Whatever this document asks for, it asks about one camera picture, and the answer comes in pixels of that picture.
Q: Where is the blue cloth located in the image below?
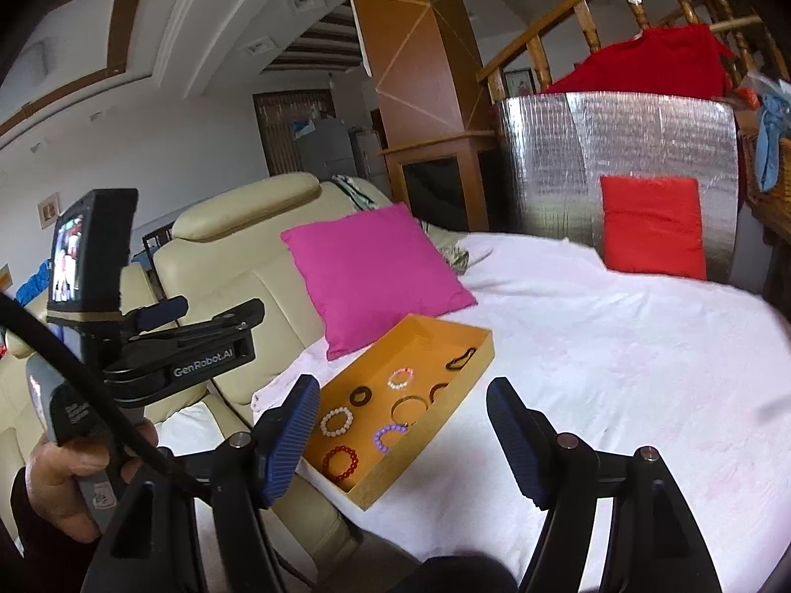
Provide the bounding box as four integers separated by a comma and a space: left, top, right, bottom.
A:
757, 95, 791, 192

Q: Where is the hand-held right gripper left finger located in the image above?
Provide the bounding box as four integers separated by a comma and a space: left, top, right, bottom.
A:
80, 374, 322, 593

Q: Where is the person's left hand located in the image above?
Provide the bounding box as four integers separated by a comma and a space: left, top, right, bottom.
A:
26, 420, 158, 543

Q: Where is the striped cloth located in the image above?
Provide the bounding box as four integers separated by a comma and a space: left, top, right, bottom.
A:
334, 176, 379, 209

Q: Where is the silver foil panel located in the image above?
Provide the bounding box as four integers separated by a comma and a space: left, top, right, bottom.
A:
497, 91, 739, 285

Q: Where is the black cable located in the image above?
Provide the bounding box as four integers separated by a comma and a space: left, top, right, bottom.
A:
0, 293, 214, 498

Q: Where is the red pillow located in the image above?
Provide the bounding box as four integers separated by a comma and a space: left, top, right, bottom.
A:
599, 174, 707, 281

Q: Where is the purple bead bracelet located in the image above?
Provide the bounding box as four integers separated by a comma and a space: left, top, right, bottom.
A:
372, 424, 409, 453

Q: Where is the patterned cloth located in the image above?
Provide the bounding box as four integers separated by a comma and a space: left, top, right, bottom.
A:
433, 241, 495, 274

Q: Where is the wicker basket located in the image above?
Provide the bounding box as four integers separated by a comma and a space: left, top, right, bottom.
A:
738, 129, 791, 214

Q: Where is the wooden cabinet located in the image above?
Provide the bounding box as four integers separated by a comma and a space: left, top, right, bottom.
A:
380, 132, 501, 232

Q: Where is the wooden railing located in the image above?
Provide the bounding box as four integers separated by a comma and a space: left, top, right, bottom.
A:
476, 0, 791, 103

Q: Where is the wooden pillar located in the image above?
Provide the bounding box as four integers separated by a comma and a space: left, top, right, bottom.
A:
340, 0, 495, 140

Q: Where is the grey refrigerator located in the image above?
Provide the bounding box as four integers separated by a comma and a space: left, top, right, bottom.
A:
297, 117, 384, 195

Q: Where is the pink pillow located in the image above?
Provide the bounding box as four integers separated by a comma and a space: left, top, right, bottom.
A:
280, 203, 479, 361

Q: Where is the red cloth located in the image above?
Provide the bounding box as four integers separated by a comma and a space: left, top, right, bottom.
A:
544, 23, 739, 100

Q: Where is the beige leather sofa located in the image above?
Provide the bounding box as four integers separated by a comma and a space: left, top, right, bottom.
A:
0, 173, 396, 569

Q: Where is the white blanket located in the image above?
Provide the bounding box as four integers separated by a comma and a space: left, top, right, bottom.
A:
157, 228, 791, 593

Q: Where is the framed picture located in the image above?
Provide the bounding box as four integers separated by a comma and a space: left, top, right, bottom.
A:
503, 68, 536, 101

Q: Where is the metal bangle bracelet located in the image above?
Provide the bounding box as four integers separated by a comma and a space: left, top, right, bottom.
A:
391, 394, 432, 427

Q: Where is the white pearl bracelet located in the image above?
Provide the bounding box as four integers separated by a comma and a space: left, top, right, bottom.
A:
319, 406, 354, 438

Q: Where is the person's left forearm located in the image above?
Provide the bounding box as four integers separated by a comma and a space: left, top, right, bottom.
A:
9, 463, 84, 593

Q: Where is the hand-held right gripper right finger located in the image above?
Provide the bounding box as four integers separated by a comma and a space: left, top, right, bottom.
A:
486, 377, 724, 593

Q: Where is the orange tray box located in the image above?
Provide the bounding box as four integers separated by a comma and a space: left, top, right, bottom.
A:
301, 314, 495, 511

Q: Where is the red bead bracelet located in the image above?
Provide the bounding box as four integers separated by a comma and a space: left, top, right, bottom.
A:
322, 445, 360, 484

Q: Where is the brown bead curtain door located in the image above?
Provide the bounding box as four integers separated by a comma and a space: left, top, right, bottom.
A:
253, 89, 336, 177

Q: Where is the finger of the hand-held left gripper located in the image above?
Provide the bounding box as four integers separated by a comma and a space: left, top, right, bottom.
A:
127, 295, 189, 336
127, 298, 266, 351

